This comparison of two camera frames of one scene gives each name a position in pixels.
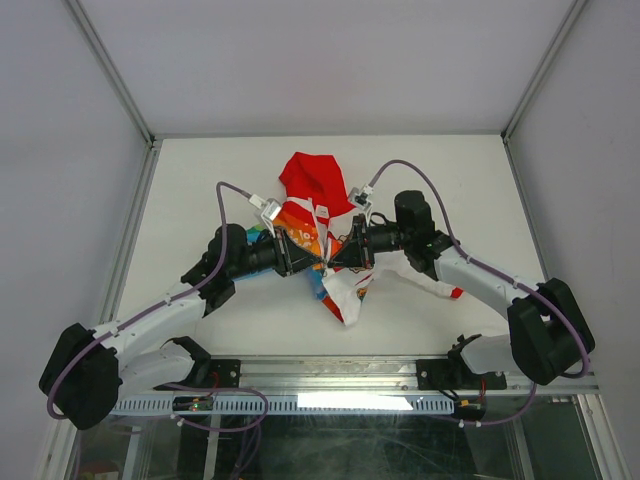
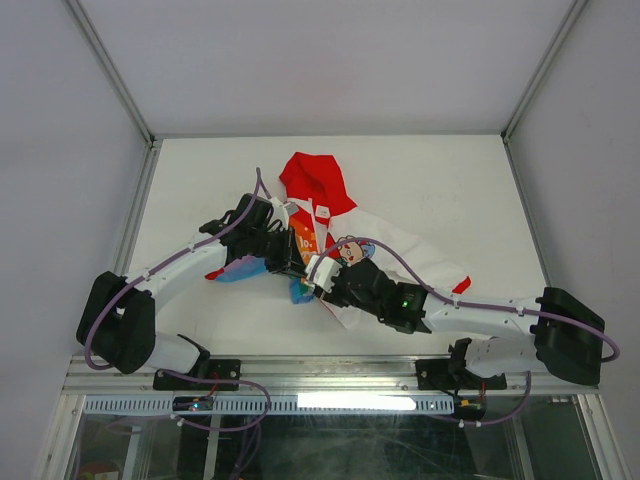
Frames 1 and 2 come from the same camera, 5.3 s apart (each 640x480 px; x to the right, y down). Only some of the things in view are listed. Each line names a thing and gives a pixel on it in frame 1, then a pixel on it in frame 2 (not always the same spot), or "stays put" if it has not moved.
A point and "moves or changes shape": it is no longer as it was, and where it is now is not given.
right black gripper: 354,252 -> 333,293
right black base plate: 453,374 stays put
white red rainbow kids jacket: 315,192 moves or changes shape
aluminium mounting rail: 370,375 stays put
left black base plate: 211,373 stays put
